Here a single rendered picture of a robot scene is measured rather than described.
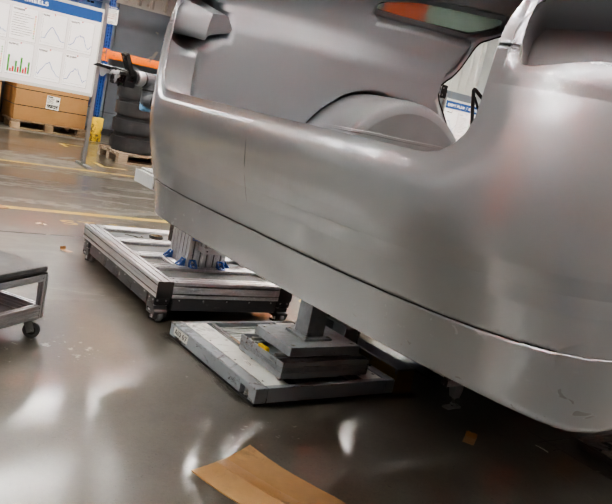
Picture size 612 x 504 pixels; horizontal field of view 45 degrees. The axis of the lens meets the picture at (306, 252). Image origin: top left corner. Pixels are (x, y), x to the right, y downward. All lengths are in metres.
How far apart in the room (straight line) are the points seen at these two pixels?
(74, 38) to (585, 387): 8.42
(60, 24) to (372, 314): 8.03
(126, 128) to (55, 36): 1.90
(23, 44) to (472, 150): 8.14
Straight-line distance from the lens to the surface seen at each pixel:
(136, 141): 10.66
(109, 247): 4.61
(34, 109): 12.85
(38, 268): 3.44
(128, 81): 3.89
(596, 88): 1.39
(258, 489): 2.57
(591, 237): 1.41
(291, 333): 3.47
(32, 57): 9.31
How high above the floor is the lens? 1.24
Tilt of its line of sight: 11 degrees down
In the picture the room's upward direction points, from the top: 12 degrees clockwise
